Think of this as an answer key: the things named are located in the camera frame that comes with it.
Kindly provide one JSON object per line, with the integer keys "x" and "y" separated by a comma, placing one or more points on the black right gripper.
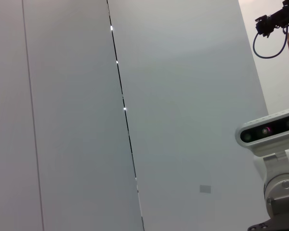
{"x": 279, "y": 225}

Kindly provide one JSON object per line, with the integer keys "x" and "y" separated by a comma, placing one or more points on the black handheld controller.
{"x": 277, "y": 18}

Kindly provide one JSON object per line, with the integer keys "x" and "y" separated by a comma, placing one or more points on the grey wall sticker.
{"x": 205, "y": 188}

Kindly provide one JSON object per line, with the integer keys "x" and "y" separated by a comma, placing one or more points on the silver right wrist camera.
{"x": 262, "y": 134}

